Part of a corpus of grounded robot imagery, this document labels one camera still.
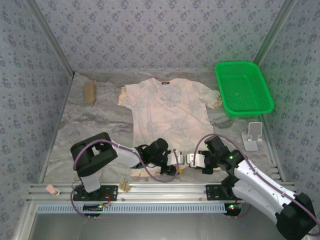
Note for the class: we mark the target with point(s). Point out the tan oval brush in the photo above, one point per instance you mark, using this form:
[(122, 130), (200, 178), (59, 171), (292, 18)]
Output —
[(90, 93)]

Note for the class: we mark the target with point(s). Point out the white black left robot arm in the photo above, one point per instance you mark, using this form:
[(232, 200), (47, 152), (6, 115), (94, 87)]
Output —
[(125, 155)]

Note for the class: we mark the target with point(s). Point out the green plastic basket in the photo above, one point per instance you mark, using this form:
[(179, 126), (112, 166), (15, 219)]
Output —
[(243, 90)]

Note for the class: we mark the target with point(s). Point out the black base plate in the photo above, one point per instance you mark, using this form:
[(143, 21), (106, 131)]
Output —
[(110, 193), (212, 193)]

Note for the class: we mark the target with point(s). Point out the left circuit board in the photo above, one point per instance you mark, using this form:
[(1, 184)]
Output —
[(93, 207)]

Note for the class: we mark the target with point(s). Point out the aluminium front rail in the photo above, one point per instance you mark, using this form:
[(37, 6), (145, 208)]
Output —
[(162, 191)]

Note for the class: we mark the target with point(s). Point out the right circuit board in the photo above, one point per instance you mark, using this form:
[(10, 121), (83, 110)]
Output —
[(232, 207)]

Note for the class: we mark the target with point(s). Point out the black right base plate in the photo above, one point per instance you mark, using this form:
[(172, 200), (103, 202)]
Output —
[(212, 193)]

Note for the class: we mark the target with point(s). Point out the white phone stand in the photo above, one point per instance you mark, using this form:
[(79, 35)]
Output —
[(255, 130)]

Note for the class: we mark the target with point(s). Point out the circuit board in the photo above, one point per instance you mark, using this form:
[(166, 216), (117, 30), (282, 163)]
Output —
[(232, 207), (93, 207)]

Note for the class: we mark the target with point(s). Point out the peach printed t-shirt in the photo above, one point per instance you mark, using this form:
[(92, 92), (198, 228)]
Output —
[(170, 112)]

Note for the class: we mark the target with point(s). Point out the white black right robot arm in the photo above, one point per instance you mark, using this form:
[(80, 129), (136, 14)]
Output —
[(257, 180)]

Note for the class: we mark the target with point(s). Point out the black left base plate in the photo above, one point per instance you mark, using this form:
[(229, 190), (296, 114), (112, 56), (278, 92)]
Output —
[(110, 193)]

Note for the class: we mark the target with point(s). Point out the gold binder clips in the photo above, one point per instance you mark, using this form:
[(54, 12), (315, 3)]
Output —
[(124, 187)]

